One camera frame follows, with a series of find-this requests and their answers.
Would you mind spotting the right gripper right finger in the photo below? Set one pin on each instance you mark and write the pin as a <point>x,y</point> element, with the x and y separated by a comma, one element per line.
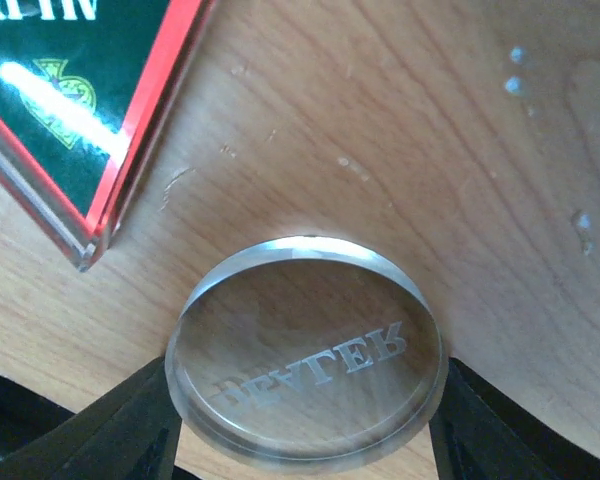
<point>480,433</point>

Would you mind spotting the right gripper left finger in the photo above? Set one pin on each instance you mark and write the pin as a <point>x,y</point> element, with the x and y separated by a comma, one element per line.
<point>131,432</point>

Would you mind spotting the clear round dealer button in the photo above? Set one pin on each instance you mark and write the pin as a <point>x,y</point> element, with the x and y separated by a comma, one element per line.
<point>306,354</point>

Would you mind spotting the red black triangular button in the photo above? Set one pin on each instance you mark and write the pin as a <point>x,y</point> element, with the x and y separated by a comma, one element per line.
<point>85,88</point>

